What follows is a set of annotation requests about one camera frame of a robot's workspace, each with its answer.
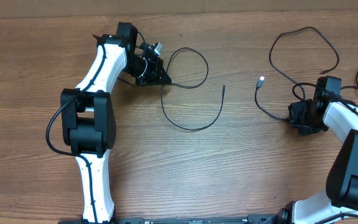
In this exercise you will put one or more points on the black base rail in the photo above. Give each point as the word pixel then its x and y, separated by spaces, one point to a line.
pixel 250 219

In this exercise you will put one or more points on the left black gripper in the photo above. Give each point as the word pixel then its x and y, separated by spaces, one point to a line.
pixel 153 78

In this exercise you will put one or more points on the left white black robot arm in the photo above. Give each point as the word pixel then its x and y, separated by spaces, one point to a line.
pixel 88 122

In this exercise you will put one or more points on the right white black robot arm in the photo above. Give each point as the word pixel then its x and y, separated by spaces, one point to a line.
pixel 339 199

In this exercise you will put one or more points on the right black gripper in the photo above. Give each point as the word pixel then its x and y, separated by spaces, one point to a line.
pixel 293 109

